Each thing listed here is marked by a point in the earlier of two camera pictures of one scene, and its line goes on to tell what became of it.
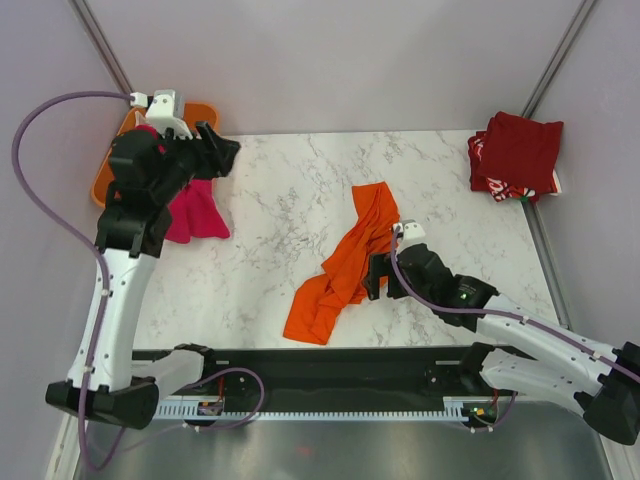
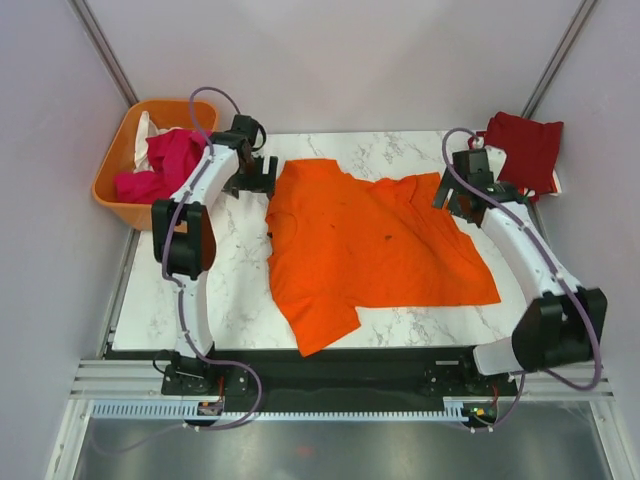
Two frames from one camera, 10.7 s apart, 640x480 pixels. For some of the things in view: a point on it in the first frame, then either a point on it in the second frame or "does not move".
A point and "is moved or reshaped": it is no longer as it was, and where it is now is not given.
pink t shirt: (197, 214) is moved or reshaped
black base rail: (250, 373) does not move
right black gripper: (379, 266) -> (447, 183)
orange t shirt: (344, 273) is moved or reshaped
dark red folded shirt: (521, 151) does not move
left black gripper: (218, 151) -> (262, 181)
